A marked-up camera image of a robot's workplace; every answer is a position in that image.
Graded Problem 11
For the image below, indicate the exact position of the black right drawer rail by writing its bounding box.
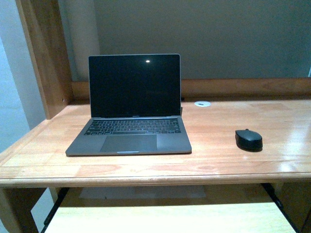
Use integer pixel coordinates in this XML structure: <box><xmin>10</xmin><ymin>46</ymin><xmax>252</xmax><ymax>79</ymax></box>
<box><xmin>261</xmin><ymin>183</ymin><xmax>301</xmax><ymax>233</ymax></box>

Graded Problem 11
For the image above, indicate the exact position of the black drawer rail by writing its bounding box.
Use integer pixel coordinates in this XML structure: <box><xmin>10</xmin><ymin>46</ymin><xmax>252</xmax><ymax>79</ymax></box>
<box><xmin>41</xmin><ymin>187</ymin><xmax>69</xmax><ymax>233</ymax></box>
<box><xmin>261</xmin><ymin>183</ymin><xmax>301</xmax><ymax>233</ymax></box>

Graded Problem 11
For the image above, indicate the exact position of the wooden desk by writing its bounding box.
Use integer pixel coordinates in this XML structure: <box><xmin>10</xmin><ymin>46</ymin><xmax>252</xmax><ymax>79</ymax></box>
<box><xmin>0</xmin><ymin>0</ymin><xmax>311</xmax><ymax>233</ymax></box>

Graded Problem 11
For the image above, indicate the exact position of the black computer mouse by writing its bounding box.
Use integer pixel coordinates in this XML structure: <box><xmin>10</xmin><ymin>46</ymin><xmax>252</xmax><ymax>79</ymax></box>
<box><xmin>235</xmin><ymin>129</ymin><xmax>263</xmax><ymax>151</ymax></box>

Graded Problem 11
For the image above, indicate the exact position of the black left drawer rail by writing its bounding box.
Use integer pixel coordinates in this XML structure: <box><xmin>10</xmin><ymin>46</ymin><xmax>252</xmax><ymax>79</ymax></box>
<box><xmin>41</xmin><ymin>187</ymin><xmax>69</xmax><ymax>233</ymax></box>

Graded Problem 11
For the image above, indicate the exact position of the white cable grommet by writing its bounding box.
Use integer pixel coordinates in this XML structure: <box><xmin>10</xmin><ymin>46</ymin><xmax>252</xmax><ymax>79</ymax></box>
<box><xmin>194</xmin><ymin>101</ymin><xmax>211</xmax><ymax>107</ymax></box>

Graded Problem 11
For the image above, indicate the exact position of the wooden pull-out keyboard tray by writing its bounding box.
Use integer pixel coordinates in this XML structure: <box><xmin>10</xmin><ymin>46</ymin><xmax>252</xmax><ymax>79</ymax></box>
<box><xmin>46</xmin><ymin>202</ymin><xmax>294</xmax><ymax>233</ymax></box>

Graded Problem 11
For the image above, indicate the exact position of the grey open laptop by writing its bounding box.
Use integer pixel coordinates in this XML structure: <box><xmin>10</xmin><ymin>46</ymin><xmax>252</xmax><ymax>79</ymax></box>
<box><xmin>66</xmin><ymin>54</ymin><xmax>192</xmax><ymax>157</ymax></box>

